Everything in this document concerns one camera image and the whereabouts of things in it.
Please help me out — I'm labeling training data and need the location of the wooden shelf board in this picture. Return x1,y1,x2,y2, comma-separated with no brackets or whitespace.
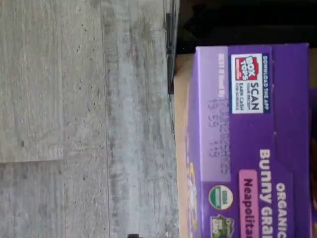
172,52,199,238

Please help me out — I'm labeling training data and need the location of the purple Annie's box pink patch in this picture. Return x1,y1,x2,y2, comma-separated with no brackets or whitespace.
186,43,317,238

